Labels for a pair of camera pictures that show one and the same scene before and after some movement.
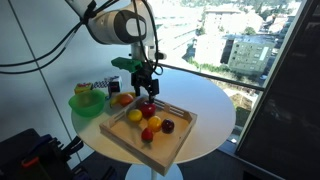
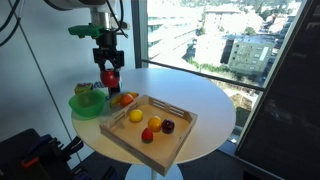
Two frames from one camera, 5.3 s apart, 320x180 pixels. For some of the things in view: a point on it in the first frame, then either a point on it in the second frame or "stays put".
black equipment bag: (30, 155) stays put
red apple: (148, 109) to (109, 79)
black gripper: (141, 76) to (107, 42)
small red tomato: (147, 135) stays put
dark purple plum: (168, 126) stays put
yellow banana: (115, 100) stays put
